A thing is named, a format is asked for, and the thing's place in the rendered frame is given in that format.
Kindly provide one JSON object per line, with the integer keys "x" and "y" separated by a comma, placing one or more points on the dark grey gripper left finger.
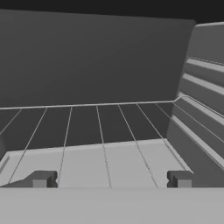
{"x": 43, "y": 176}

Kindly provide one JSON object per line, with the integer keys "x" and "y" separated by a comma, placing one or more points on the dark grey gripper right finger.
{"x": 179, "y": 176}

